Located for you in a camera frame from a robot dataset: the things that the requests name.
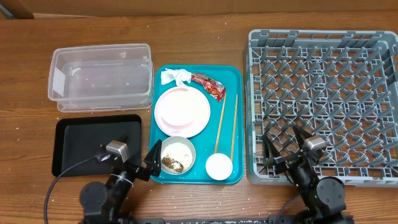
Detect wooden chopstick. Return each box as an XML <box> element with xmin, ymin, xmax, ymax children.
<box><xmin>214</xmin><ymin>93</ymin><xmax>227</xmax><ymax>154</ymax></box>
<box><xmin>230</xmin><ymin>95</ymin><xmax>238</xmax><ymax>163</ymax></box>

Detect white napkin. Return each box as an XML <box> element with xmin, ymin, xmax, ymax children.
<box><xmin>160</xmin><ymin>68</ymin><xmax>193</xmax><ymax>86</ymax></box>

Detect clear plastic bin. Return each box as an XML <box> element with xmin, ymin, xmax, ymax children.
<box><xmin>47</xmin><ymin>44</ymin><xmax>154</xmax><ymax>113</ymax></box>

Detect right wooden chopstick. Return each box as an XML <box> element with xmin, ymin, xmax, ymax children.
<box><xmin>230</xmin><ymin>95</ymin><xmax>238</xmax><ymax>163</ymax></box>

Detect black plastic tray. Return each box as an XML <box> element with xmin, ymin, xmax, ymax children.
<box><xmin>52</xmin><ymin>114</ymin><xmax>141</xmax><ymax>176</ymax></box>

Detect rice and food scraps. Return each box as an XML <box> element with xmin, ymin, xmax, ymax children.
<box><xmin>161</xmin><ymin>142</ymin><xmax>193</xmax><ymax>174</ymax></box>

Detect pink plate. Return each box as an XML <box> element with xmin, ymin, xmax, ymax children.
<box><xmin>154</xmin><ymin>86</ymin><xmax>211</xmax><ymax>138</ymax></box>

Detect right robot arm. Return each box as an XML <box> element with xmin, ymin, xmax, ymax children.
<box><xmin>262</xmin><ymin>125</ymin><xmax>348</xmax><ymax>223</ymax></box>

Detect left wooden chopstick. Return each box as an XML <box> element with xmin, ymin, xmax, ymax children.
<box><xmin>214</xmin><ymin>93</ymin><xmax>227</xmax><ymax>154</ymax></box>

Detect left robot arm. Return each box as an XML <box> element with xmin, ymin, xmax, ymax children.
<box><xmin>80</xmin><ymin>140</ymin><xmax>162</xmax><ymax>223</ymax></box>

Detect teal serving tray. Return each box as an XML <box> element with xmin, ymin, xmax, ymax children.
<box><xmin>149</xmin><ymin>65</ymin><xmax>244</xmax><ymax>185</ymax></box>

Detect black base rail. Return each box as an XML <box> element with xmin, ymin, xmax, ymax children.
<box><xmin>136</xmin><ymin>215</ymin><xmax>355</xmax><ymax>224</ymax></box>

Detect grey dishwasher rack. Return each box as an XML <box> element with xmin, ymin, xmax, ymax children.
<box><xmin>244</xmin><ymin>29</ymin><xmax>397</xmax><ymax>187</ymax></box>

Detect white cup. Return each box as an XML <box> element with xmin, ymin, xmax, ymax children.
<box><xmin>205</xmin><ymin>153</ymin><xmax>233</xmax><ymax>180</ymax></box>

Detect red snack wrapper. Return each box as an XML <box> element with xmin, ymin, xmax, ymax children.
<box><xmin>191</xmin><ymin>73</ymin><xmax>226</xmax><ymax>101</ymax></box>

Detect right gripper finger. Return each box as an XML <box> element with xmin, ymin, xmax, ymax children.
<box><xmin>262</xmin><ymin>134</ymin><xmax>283</xmax><ymax>167</ymax></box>
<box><xmin>292</xmin><ymin>124</ymin><xmax>313</xmax><ymax>149</ymax></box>

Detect grey bowl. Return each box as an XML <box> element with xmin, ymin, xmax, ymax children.
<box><xmin>160</xmin><ymin>136</ymin><xmax>196</xmax><ymax>175</ymax></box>

